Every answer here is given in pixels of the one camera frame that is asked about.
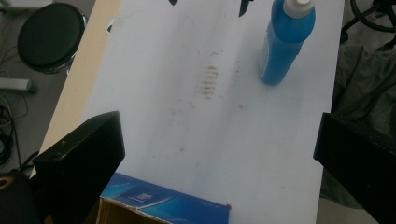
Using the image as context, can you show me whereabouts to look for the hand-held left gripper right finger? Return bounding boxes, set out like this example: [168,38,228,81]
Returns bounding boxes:
[313,112,396,224]

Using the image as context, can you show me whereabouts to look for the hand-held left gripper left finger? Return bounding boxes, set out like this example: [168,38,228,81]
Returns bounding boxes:
[32,110,126,224]

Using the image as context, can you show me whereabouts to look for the blue plastic bottle white cap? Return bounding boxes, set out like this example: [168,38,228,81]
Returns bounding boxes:
[257,0,318,86]

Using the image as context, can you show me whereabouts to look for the blue cardboard box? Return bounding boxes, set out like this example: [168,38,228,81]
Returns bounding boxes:
[92,172,233,224]

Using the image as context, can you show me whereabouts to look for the grey-green cloth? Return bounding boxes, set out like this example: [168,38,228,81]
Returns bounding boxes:
[319,43,396,210]

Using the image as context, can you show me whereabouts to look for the grey power strip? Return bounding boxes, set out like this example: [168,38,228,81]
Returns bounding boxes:
[0,77,37,94]

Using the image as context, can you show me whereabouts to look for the black chair base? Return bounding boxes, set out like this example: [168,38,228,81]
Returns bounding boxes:
[339,0,396,52]

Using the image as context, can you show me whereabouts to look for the black round stool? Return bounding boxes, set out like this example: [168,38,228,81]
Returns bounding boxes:
[16,2,88,75]

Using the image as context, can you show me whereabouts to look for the black cables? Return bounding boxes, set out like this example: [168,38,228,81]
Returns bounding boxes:
[0,92,40,175]

